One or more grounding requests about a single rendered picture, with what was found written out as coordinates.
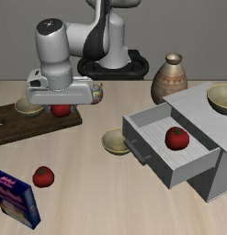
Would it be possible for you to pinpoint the red tomato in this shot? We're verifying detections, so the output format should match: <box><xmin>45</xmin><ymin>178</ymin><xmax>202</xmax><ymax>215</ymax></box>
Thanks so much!
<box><xmin>50</xmin><ymin>104</ymin><xmax>73</xmax><ymax>118</ymax></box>
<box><xmin>31</xmin><ymin>165</ymin><xmax>56</xmax><ymax>189</ymax></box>
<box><xmin>165</xmin><ymin>126</ymin><xmax>190</xmax><ymax>151</ymax></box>

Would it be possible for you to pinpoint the cream porcelain bowl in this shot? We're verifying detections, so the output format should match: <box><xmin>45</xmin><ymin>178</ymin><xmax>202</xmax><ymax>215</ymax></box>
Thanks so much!
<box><xmin>101</xmin><ymin>127</ymin><xmax>131</xmax><ymax>156</ymax></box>
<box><xmin>14</xmin><ymin>95</ymin><xmax>46</xmax><ymax>118</ymax></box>
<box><xmin>206</xmin><ymin>84</ymin><xmax>227</xmax><ymax>117</ymax></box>

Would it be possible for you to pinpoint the dark brown cutting board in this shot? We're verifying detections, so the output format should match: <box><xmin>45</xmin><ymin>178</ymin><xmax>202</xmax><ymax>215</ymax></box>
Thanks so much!
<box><xmin>0</xmin><ymin>103</ymin><xmax>84</xmax><ymax>147</ymax></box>

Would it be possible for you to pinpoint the small patterned teapot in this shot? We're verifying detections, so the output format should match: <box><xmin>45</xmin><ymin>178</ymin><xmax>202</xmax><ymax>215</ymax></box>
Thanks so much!
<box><xmin>91</xmin><ymin>82</ymin><xmax>105</xmax><ymax>106</ymax></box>

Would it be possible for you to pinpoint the brown patterned vase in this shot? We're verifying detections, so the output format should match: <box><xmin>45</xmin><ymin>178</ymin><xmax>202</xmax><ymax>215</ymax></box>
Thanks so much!
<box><xmin>150</xmin><ymin>52</ymin><xmax>188</xmax><ymax>106</ymax></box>

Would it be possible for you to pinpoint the blue carton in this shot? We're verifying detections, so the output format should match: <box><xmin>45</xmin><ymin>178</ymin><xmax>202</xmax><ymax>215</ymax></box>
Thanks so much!
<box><xmin>0</xmin><ymin>168</ymin><xmax>42</xmax><ymax>230</ymax></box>

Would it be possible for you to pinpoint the grey cabinet drawer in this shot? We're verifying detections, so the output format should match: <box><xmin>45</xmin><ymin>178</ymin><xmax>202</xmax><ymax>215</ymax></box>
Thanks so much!
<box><xmin>121</xmin><ymin>102</ymin><xmax>222</xmax><ymax>190</ymax></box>

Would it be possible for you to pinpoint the grey cabinet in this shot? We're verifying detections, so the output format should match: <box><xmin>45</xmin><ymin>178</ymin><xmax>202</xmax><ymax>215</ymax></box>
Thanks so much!
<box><xmin>162</xmin><ymin>80</ymin><xmax>227</xmax><ymax>204</ymax></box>

